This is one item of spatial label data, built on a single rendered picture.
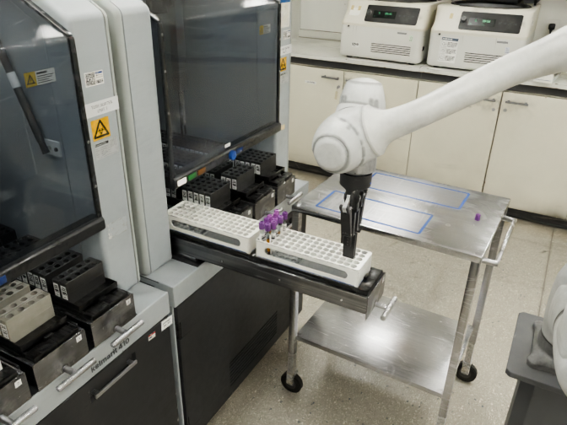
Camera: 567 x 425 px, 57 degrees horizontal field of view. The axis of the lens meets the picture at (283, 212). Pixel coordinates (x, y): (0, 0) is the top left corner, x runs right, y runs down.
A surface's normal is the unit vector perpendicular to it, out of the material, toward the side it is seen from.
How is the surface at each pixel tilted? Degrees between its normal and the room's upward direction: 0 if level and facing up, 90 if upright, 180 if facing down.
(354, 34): 90
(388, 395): 0
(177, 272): 0
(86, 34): 90
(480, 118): 90
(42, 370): 90
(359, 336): 0
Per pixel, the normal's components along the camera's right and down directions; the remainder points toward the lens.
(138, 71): 0.88, 0.23
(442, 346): 0.02, -0.89
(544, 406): -0.48, 0.39
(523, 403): -0.96, 0.11
